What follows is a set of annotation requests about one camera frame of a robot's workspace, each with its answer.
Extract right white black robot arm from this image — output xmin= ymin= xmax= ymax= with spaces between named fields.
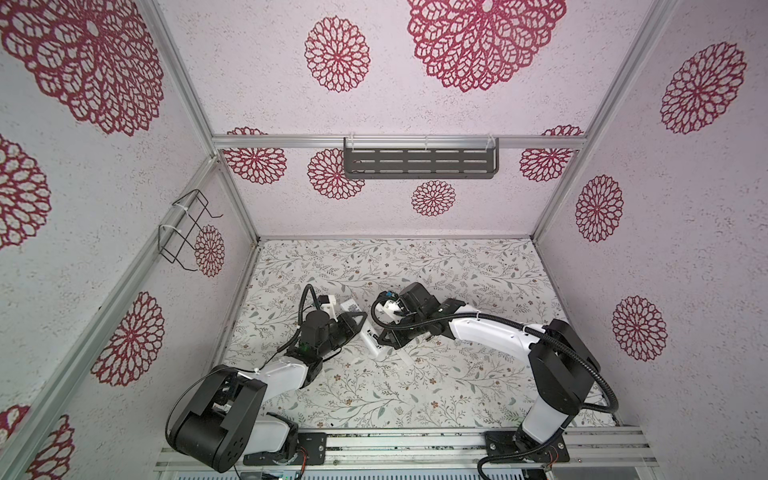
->
xmin=370 ymin=282 xmax=600 ymax=452

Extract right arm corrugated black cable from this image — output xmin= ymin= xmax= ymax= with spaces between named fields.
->
xmin=369 ymin=297 xmax=620 ymax=480

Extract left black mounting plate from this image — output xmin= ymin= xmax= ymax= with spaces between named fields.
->
xmin=242 ymin=432 xmax=328 ymax=467

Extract white remote control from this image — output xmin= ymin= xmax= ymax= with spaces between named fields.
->
xmin=341 ymin=298 xmax=387 ymax=362

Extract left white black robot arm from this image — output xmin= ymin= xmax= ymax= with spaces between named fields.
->
xmin=165 ymin=310 xmax=367 ymax=473

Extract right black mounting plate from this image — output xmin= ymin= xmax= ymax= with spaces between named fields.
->
xmin=484 ymin=430 xmax=571 ymax=465

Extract grey slotted metal shelf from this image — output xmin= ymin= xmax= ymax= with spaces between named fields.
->
xmin=342 ymin=138 xmax=499 ymax=180

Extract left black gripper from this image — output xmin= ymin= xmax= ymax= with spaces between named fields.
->
xmin=318 ymin=311 xmax=367 ymax=358

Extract black mounting plate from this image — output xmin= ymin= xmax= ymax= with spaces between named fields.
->
xmin=242 ymin=432 xmax=328 ymax=467
xmin=484 ymin=430 xmax=571 ymax=465

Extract black wire wall rack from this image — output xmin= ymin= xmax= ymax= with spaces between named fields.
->
xmin=156 ymin=189 xmax=226 ymax=278

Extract white battery compartment cover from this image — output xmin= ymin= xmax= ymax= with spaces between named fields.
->
xmin=395 ymin=349 xmax=414 ymax=369

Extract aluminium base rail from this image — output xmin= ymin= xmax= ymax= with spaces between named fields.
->
xmin=154 ymin=427 xmax=660 ymax=473

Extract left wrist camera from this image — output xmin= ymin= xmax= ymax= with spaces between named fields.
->
xmin=318 ymin=295 xmax=339 ymax=320

